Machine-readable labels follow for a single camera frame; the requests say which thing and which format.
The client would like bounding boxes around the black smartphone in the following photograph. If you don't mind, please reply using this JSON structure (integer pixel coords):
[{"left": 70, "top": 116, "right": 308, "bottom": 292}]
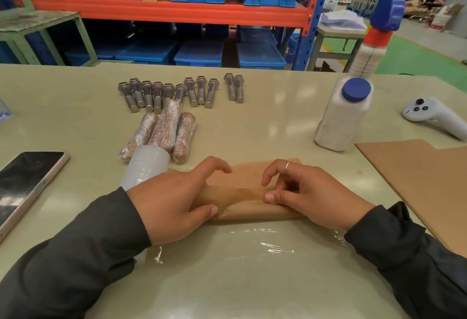
[{"left": 0, "top": 151, "right": 70, "bottom": 243}]

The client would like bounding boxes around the clear plastic bag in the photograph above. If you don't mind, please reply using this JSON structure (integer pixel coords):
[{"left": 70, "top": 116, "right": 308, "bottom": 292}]
[{"left": 0, "top": 98, "right": 12, "bottom": 123}]

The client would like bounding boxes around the clear plastic film roll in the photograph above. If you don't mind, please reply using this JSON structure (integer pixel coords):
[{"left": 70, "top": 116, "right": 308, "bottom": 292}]
[{"left": 120, "top": 145, "right": 171, "bottom": 192}]

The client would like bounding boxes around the row of bare steel bolts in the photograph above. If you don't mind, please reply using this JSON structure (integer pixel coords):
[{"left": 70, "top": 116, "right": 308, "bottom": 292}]
[{"left": 117, "top": 73, "right": 246, "bottom": 114}]

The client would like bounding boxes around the green metal stand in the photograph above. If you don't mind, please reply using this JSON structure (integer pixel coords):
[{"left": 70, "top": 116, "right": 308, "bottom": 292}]
[{"left": 0, "top": 0, "right": 98, "bottom": 67}]

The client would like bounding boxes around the grey metal table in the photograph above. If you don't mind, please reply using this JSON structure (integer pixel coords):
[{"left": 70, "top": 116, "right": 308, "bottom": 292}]
[{"left": 306, "top": 23, "right": 368, "bottom": 73}]

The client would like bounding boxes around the pile of white sheets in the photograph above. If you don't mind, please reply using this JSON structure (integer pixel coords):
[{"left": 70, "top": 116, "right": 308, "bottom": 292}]
[{"left": 319, "top": 9, "right": 368, "bottom": 31}]

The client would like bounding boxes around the person's right forearm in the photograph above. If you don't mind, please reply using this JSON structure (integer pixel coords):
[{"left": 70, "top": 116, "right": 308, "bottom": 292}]
[{"left": 344, "top": 201, "right": 467, "bottom": 319}]

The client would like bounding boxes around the person's left hand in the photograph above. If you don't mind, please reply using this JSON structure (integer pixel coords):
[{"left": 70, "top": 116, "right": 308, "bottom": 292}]
[{"left": 126, "top": 156, "right": 233, "bottom": 246}]

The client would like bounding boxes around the film wrapped bolt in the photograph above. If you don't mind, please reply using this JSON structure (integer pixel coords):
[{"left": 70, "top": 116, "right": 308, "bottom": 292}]
[
  {"left": 172, "top": 112, "right": 198, "bottom": 165},
  {"left": 118, "top": 112, "right": 160, "bottom": 162},
  {"left": 148, "top": 99, "right": 183, "bottom": 152}
]

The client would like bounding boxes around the orange rack beam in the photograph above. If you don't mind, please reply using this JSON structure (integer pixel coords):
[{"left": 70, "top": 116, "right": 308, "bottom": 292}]
[{"left": 29, "top": 0, "right": 316, "bottom": 30}]

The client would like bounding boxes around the white sack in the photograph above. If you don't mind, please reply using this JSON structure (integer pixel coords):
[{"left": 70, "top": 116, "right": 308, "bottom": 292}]
[{"left": 428, "top": 3, "right": 465, "bottom": 32}]

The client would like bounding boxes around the group of blue lidded bins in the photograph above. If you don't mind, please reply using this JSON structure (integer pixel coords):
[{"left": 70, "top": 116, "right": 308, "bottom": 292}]
[{"left": 63, "top": 23, "right": 288, "bottom": 70}]

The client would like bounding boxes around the stack of brown paper sheets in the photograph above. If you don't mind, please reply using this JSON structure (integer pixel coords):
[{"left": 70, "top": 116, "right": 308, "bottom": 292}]
[{"left": 355, "top": 139, "right": 467, "bottom": 258}]

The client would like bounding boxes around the white bottle with blue cap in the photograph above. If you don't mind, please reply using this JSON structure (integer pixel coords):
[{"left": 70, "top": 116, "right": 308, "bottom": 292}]
[{"left": 314, "top": 74, "right": 374, "bottom": 152}]

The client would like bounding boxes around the white handheld controller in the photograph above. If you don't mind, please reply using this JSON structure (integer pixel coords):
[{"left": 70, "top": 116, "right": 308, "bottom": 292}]
[{"left": 401, "top": 97, "right": 467, "bottom": 142}]

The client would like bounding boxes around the tall white bottle red collar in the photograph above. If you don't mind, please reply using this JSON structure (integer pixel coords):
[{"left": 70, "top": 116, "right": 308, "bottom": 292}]
[{"left": 348, "top": 0, "right": 406, "bottom": 81}]

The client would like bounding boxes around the person's right hand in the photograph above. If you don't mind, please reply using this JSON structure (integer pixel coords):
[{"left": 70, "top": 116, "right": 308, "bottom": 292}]
[{"left": 261, "top": 159, "right": 376, "bottom": 234}]

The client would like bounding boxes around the clear plastic film sheet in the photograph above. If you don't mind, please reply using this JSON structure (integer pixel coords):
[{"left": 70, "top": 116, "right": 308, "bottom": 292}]
[{"left": 144, "top": 217, "right": 347, "bottom": 268}]

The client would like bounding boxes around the brown paper bolt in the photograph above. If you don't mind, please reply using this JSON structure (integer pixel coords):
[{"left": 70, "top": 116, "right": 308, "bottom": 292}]
[{"left": 190, "top": 158, "right": 305, "bottom": 222}]

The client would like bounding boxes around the person's left forearm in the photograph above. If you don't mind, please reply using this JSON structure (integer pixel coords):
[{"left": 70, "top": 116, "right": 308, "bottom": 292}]
[{"left": 0, "top": 187, "right": 152, "bottom": 319}]

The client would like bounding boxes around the blue rack upright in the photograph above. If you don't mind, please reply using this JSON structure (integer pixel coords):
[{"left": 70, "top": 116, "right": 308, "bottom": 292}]
[{"left": 291, "top": 0, "right": 335, "bottom": 71}]

